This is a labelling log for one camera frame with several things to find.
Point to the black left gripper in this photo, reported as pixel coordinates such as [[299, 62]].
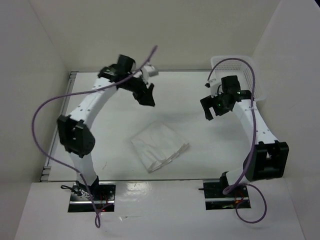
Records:
[[144, 96]]

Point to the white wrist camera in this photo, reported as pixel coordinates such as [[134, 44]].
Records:
[[148, 71], [215, 87]]

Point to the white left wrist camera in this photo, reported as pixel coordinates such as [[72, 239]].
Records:
[[148, 71]]

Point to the white pleated skirt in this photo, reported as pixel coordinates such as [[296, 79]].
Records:
[[157, 145]]

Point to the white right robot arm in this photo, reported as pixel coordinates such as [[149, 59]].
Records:
[[267, 155]]

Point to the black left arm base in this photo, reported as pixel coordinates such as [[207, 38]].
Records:
[[79, 202]]

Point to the white plastic basket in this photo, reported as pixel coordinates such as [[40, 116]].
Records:
[[244, 68]]

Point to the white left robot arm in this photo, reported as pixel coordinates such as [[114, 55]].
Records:
[[74, 129]]

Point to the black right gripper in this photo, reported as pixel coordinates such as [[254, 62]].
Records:
[[209, 102]]

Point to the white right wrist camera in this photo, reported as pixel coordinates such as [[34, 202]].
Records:
[[215, 87]]

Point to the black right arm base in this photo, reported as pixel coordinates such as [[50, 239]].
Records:
[[216, 200]]

